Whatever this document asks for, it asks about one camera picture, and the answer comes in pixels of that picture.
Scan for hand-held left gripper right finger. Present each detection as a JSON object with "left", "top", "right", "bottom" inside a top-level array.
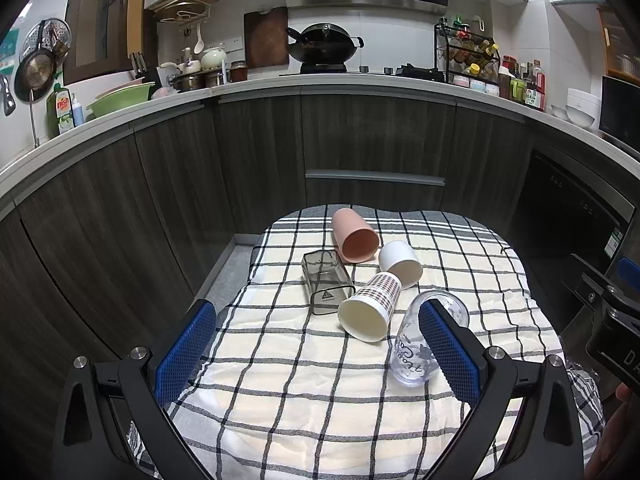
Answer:
[{"left": 418, "top": 298, "right": 586, "bottom": 480}]

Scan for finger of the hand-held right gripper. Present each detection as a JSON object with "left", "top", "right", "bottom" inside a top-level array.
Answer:
[
  {"left": 570, "top": 253, "right": 621, "bottom": 312},
  {"left": 617, "top": 256, "right": 640, "bottom": 289}
]

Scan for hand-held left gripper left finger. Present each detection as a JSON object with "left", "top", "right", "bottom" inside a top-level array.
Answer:
[{"left": 50, "top": 298, "right": 217, "bottom": 480}]

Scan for clear printed glass cup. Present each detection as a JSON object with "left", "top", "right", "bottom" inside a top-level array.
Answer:
[{"left": 392, "top": 290, "right": 470, "bottom": 386}]

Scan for brown checked paper cup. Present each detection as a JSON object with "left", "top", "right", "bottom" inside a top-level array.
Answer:
[{"left": 337, "top": 271, "right": 402, "bottom": 343}]

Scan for white paper cup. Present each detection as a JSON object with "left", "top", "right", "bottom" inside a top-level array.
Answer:
[{"left": 378, "top": 240, "right": 424, "bottom": 289}]

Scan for grey transparent square cup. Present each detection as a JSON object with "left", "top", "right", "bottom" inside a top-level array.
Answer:
[{"left": 301, "top": 249, "right": 356, "bottom": 316}]

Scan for pink plastic cup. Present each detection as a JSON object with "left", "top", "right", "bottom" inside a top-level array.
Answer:
[{"left": 332, "top": 207, "right": 378, "bottom": 265}]

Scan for person's right hand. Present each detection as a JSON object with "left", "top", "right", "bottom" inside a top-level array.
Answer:
[{"left": 602, "top": 382, "right": 640, "bottom": 480}]

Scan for black dishwasher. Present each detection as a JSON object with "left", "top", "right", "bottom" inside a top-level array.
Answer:
[{"left": 515, "top": 147, "right": 636, "bottom": 333}]

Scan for black white checked cloth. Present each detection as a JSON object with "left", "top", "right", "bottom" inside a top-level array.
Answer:
[{"left": 127, "top": 204, "right": 606, "bottom": 480}]

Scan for dark wood base cabinets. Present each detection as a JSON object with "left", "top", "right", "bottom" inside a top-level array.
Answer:
[{"left": 0, "top": 85, "right": 532, "bottom": 480}]

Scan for black microwave oven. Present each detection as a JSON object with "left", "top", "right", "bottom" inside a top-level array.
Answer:
[{"left": 598, "top": 75, "right": 640, "bottom": 153}]

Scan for stack of white bowls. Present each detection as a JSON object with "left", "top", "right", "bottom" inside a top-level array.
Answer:
[{"left": 566, "top": 88, "right": 602, "bottom": 129}]

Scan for dark wood drawer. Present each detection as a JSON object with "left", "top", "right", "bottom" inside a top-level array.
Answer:
[{"left": 305, "top": 170, "right": 446, "bottom": 212}]

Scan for dark soy sauce bottle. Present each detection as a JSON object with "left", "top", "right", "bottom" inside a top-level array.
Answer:
[{"left": 525, "top": 60, "right": 547, "bottom": 112}]

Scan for red capped sauce bottle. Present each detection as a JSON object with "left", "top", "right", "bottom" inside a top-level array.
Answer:
[{"left": 499, "top": 55, "right": 516, "bottom": 99}]

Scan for wooden glass door cabinet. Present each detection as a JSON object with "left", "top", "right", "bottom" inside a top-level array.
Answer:
[{"left": 596, "top": 5, "right": 640, "bottom": 81}]

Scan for black spice rack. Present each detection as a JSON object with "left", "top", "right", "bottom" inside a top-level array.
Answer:
[{"left": 434, "top": 17, "right": 501, "bottom": 89}]

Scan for green plastic basin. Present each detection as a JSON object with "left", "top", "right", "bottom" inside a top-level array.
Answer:
[{"left": 86, "top": 81, "right": 157, "bottom": 120}]

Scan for green dish soap bottle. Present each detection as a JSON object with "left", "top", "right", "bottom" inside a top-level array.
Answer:
[{"left": 46, "top": 83, "right": 76, "bottom": 139}]

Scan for black knife block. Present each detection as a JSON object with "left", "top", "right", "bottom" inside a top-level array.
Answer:
[{"left": 129, "top": 51, "right": 162, "bottom": 89}]

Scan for white kettle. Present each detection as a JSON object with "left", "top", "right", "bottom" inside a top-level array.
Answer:
[{"left": 160, "top": 48, "right": 202, "bottom": 76}]

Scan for gas hob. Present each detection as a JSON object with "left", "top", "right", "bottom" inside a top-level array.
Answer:
[{"left": 279, "top": 61, "right": 447, "bottom": 83}]

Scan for cream teapot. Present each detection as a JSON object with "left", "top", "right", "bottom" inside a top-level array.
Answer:
[{"left": 201, "top": 46, "right": 229, "bottom": 72}]

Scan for hanging frying pan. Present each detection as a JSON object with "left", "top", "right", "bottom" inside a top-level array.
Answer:
[{"left": 14, "top": 50, "right": 55, "bottom": 148}]

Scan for dark wooden cutting board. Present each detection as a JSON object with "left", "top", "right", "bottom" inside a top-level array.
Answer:
[{"left": 243, "top": 7, "right": 290, "bottom": 70}]

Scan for black wok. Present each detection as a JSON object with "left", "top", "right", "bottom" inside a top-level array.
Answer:
[{"left": 286, "top": 22, "right": 365, "bottom": 64}]

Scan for metal steamer rack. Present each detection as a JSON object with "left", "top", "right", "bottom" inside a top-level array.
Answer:
[{"left": 21, "top": 19, "right": 72, "bottom": 61}]

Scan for dark framed window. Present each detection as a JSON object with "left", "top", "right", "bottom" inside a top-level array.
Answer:
[{"left": 64, "top": 0, "right": 151, "bottom": 86}]

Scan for metal wall rack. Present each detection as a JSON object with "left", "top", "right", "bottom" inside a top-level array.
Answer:
[{"left": 152, "top": 0, "right": 212, "bottom": 25}]

